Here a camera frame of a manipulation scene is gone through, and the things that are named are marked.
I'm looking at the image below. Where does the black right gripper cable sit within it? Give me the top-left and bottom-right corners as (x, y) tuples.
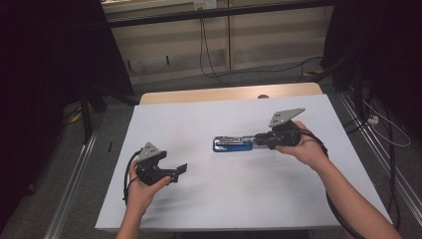
(299, 128), (366, 239)

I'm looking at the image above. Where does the long black floor cable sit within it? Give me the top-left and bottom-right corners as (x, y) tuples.
(201, 18), (324, 80)

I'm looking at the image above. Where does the aluminium floor rail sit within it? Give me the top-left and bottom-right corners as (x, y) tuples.
(337, 91), (422, 217)
(43, 128), (100, 239)

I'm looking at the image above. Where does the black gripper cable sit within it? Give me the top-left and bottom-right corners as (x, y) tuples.
(122, 149), (142, 205)
(299, 128), (366, 239)

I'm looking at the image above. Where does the white wall socket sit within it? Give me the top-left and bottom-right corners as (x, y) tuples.
(193, 0), (218, 10)

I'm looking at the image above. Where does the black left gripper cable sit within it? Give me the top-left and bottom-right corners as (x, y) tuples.
(122, 149), (142, 205)

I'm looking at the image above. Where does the blue stapler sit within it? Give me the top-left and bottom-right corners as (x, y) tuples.
(212, 133), (265, 153)

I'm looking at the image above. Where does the person's right hand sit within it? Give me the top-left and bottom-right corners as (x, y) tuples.
(275, 119), (329, 172)

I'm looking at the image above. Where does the black horizontal bar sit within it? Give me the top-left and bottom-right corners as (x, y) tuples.
(107, 0), (334, 29)

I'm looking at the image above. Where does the white cable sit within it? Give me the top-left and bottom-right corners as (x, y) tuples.
(361, 99), (412, 148)

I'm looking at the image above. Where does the black hanging cable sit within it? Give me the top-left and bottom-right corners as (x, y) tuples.
(198, 18), (234, 89)

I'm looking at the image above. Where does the light wooden table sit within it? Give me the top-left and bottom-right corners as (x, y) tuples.
(138, 82), (323, 106)

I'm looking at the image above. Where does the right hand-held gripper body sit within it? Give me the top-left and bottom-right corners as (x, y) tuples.
(268, 108), (307, 150)

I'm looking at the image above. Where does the person's left hand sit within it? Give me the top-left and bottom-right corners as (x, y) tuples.
(126, 159), (172, 212)

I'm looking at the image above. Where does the thick black floor cable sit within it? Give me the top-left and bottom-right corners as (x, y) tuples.
(377, 99), (403, 239)

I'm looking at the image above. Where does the black curtain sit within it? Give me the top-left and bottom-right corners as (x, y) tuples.
(319, 0), (422, 140)
(0, 0), (135, 230)

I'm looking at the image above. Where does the white table cover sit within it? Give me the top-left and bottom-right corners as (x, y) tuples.
(95, 94), (393, 232)

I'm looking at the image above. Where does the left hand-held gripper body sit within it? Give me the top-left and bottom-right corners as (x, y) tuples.
(135, 141), (180, 186)

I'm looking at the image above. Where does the black metal stand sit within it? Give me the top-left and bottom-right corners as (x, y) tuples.
(312, 53), (366, 124)
(79, 82), (137, 144)

